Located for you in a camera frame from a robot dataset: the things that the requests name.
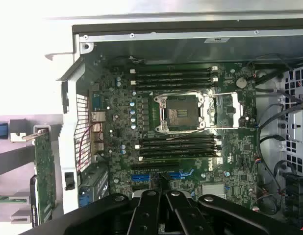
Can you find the blue expansion slot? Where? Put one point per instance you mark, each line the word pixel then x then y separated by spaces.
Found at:
pixel 139 178

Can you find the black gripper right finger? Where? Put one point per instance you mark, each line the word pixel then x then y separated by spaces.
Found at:
pixel 190 218

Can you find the thin metal locking lever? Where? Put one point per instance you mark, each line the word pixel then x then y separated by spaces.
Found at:
pixel 215 93
pixel 188 134

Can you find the grey parts rack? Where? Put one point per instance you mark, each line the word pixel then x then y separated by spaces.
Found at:
pixel 9 186

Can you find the silver chipset heatsink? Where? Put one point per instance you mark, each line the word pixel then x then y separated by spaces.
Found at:
pixel 214 191

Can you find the coin battery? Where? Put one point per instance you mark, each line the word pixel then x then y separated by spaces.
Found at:
pixel 241 83

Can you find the green motherboard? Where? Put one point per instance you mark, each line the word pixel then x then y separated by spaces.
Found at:
pixel 239 151

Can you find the blue disk carrier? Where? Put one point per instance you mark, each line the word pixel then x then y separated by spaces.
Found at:
pixel 0 129

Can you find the metal disk bay cage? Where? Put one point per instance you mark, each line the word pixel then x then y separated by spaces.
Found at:
pixel 297 122

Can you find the metal socket cover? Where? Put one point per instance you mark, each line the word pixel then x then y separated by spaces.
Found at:
pixel 223 110

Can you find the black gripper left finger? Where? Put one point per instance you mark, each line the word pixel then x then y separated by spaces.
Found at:
pixel 141 215

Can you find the CPU socket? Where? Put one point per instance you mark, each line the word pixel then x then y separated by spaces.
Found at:
pixel 182 113

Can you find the long black expansion slot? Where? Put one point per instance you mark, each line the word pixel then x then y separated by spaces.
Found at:
pixel 154 165

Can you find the black open PC case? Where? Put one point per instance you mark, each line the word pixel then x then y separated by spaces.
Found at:
pixel 68 147

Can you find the black RAM slot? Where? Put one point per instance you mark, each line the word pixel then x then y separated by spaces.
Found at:
pixel 171 72
pixel 176 144
pixel 173 78
pixel 173 67
pixel 176 138
pixel 171 83
pixel 176 149

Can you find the loose green RAM stick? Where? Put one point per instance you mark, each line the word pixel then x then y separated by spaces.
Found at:
pixel 9 199

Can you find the silver rear port cluster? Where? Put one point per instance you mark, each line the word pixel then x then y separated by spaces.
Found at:
pixel 97 117

